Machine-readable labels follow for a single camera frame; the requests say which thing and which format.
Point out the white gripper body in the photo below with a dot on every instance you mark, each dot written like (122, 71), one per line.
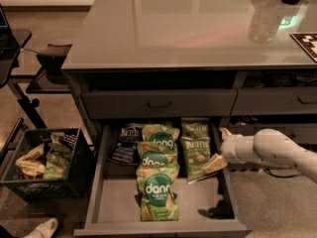
(228, 148)

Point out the green Kettle jalapeno chip bag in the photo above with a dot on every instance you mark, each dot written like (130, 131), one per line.
(196, 153)

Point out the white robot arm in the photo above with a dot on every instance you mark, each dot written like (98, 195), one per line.
(267, 147)

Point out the rear green Kettle chip bag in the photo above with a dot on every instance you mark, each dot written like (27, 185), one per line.
(195, 127)

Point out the grey top right drawer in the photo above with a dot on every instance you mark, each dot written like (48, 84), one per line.
(276, 101)

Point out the open grey middle drawer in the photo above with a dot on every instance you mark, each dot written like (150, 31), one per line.
(207, 209)

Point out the rear green Dang chip bag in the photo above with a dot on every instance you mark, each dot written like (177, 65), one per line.
(160, 134)

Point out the green dang chip bag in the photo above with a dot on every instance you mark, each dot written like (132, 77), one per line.
(153, 154)
(160, 134)
(157, 199)

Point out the middle green Dang chip bag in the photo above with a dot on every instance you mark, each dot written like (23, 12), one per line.
(153, 154)

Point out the front green Dang chip bag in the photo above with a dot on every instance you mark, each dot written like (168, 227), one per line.
(157, 199)

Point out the grey middle right drawer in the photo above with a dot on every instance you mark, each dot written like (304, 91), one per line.
(302, 134)

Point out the grey cabinet with glossy counter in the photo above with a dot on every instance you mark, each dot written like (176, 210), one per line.
(186, 44)

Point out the dark blue Kettle chip bag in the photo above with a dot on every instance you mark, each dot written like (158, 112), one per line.
(126, 149)

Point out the grey top left drawer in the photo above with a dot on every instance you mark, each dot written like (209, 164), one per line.
(158, 103)

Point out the green chip bag in crate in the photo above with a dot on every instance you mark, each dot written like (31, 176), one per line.
(58, 161)

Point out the yellow chip bag in crate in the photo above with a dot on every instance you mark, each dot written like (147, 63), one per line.
(30, 165)

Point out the black white patterned marker board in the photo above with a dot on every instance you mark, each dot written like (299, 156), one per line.
(308, 42)

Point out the black plastic crate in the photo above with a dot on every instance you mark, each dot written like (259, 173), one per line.
(41, 189)

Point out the dark small side table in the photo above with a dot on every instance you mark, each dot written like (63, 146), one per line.
(49, 79)

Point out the black desk with stand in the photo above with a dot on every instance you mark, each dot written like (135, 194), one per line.
(11, 43)

